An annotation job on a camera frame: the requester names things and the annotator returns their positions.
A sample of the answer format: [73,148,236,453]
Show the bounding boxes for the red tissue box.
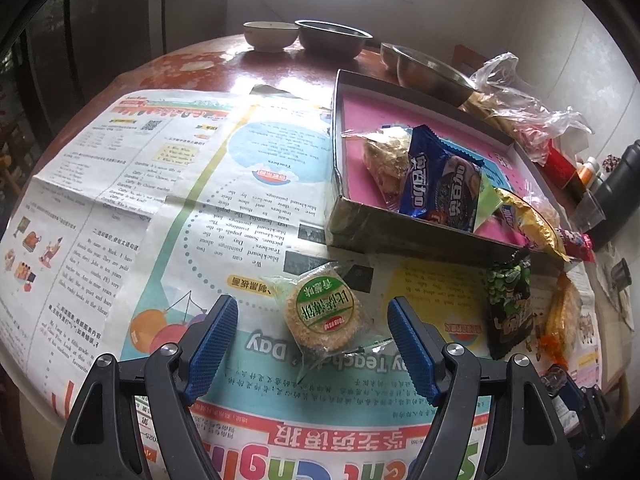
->
[542,137,583,191]

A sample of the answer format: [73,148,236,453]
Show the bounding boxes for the yellow foil snack packet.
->
[492,187,568,261]

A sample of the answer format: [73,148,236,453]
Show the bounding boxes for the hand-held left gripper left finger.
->
[50,295,240,480]

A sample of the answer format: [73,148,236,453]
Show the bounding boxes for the red snack packet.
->
[555,227,597,264]

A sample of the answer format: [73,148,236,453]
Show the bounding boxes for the printed newspaper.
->
[0,87,601,480]

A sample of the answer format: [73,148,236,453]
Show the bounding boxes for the round biscuit packet green label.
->
[260,260,396,383]

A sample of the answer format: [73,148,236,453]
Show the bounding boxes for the small steel bowl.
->
[380,41,408,71]

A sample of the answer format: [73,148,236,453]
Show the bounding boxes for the light green snack packet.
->
[472,172,503,233]

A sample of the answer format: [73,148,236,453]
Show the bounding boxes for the clear plastic bag with food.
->
[460,52,593,162]

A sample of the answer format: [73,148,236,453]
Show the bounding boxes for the blue cookie packet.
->
[398,125,486,233]

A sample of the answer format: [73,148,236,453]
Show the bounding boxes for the black thermos flask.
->
[592,140,640,248]

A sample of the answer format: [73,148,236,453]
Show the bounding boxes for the large steel bowl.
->
[392,45,478,107]

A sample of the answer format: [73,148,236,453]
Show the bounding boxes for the orange bottle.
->
[575,157,599,194]

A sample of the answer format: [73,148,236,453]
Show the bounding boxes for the medium steel bowl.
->
[295,19,374,59]

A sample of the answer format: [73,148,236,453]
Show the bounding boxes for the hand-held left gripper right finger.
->
[387,296,581,480]

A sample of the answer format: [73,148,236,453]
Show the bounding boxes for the clear wrapped pastry snack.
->
[341,126,416,206]

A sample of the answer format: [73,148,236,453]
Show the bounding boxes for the white ceramic bowl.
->
[243,21,299,52]

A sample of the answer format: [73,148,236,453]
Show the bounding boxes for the black green pea packet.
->
[486,252,533,361]

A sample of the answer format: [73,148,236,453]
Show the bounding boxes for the white printed paper sheet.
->
[597,240,640,333]

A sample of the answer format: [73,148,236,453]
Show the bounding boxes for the wooden chair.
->
[451,44,482,78]

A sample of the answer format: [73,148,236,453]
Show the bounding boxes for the cardboard box with pink lining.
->
[325,69,576,262]

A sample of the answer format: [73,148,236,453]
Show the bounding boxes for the orange wrapped snack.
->
[537,272,583,366]

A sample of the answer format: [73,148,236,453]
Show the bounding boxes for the clear plastic cup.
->
[570,192,608,233]

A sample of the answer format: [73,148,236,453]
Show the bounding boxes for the dark refrigerator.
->
[0,0,171,126]

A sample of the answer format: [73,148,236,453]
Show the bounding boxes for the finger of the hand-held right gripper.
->
[565,385,621,461]
[542,366,587,413]

